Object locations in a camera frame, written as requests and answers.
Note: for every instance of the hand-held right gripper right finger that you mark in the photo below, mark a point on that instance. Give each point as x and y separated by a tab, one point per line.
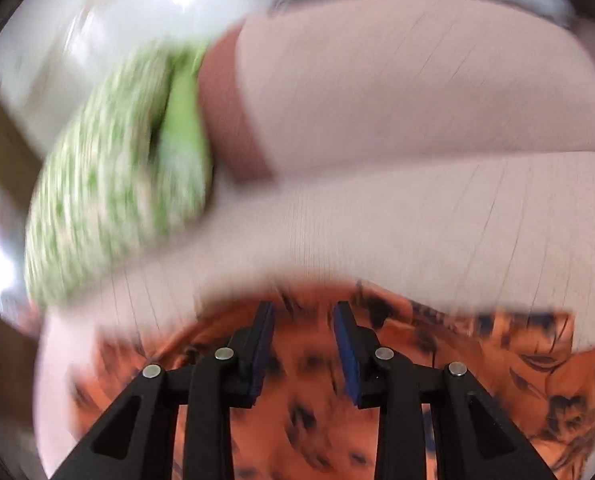
347	357

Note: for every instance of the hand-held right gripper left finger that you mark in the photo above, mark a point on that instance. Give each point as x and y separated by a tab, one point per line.
263	347

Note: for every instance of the orange floral garment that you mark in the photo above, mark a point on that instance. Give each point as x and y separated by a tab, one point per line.
307	442

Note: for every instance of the pink quilted sofa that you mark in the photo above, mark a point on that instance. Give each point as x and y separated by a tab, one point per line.
377	230

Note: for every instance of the green checked pillow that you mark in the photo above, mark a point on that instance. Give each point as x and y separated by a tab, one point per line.
102	185

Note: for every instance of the pink bolster cushion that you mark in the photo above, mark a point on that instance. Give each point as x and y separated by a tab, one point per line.
402	85

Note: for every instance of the brown wooden glass door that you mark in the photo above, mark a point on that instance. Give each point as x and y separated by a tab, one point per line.
7	135

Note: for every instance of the grey pillow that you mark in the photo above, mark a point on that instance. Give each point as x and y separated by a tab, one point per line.
527	5

